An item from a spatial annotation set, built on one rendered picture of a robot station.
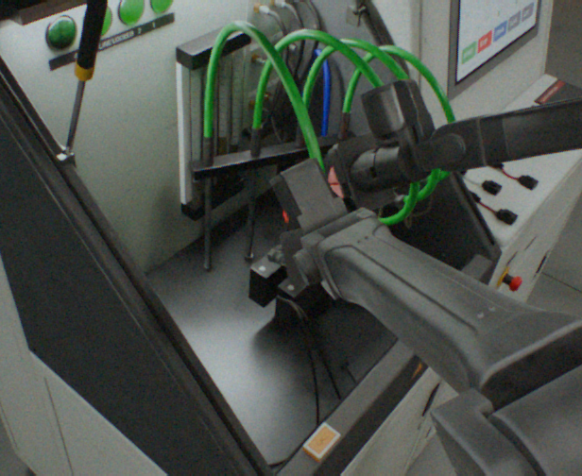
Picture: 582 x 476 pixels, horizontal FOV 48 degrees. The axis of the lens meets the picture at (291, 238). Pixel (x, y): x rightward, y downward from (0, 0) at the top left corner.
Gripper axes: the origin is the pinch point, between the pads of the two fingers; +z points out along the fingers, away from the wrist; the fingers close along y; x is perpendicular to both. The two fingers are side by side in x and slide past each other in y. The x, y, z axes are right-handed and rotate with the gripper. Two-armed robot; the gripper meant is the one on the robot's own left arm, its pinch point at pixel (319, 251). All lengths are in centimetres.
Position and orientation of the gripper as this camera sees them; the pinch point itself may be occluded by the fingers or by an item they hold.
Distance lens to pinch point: 87.7
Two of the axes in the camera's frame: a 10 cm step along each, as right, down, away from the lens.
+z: -0.4, 0.2, 10.0
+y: -9.8, 2.0, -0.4
